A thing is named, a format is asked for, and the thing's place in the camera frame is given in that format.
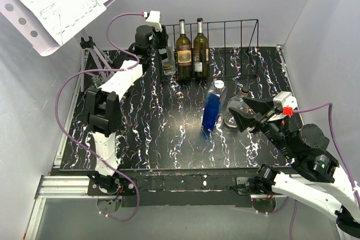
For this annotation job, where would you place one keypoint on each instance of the lilac music stand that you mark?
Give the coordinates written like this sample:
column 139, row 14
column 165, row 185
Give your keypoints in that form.
column 34, row 32

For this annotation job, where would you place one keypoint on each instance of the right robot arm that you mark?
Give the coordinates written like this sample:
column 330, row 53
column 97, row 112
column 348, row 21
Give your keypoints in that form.
column 307, row 147

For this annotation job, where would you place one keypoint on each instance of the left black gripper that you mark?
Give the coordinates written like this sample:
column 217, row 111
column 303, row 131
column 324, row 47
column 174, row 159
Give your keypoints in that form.
column 163, row 36

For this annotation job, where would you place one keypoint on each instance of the clear square bottle orange label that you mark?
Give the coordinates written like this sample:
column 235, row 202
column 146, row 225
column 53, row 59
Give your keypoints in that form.
column 167, row 60

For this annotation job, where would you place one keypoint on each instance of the dark green wine bottle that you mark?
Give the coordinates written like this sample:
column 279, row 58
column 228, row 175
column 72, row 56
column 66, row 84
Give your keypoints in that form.
column 200, row 53
column 184, row 54

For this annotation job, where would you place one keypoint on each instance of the blue square glass bottle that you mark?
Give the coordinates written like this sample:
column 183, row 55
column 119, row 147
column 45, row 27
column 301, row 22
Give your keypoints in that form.
column 214, row 101

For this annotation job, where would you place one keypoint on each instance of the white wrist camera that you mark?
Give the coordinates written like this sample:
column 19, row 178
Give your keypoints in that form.
column 153, row 19
column 285, row 103

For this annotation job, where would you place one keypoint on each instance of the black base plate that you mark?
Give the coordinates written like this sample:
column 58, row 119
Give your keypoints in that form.
column 197, row 187

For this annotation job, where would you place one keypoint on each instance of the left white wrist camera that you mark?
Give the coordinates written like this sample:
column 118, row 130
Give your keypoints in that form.
column 153, row 19

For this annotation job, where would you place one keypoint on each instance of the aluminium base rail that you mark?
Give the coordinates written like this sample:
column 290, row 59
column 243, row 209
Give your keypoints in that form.
column 160, row 128

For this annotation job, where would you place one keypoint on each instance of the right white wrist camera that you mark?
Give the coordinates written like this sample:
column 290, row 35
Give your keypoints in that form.
column 285, row 103

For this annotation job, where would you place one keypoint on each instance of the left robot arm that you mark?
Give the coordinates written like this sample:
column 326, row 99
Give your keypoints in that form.
column 103, row 108

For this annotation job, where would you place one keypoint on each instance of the tall clear bottle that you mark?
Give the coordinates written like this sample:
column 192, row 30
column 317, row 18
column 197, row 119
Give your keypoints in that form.
column 97, row 81

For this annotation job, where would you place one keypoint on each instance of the black wire wine rack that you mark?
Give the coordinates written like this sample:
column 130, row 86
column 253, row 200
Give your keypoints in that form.
column 233, row 48

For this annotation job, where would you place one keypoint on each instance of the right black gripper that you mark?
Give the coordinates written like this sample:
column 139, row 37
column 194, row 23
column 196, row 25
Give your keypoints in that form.
column 259, row 120

